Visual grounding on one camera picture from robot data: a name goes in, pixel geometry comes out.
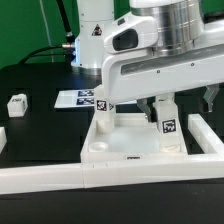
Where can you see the white plate with fiducial tags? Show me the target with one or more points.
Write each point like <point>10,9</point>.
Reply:
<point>75,99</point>

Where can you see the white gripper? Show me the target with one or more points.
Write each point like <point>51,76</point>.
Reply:
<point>132,70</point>

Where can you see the white square table top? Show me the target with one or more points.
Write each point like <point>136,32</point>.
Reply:
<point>132,138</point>

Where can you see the white L-shaped obstacle fence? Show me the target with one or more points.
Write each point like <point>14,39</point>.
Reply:
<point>209,164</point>

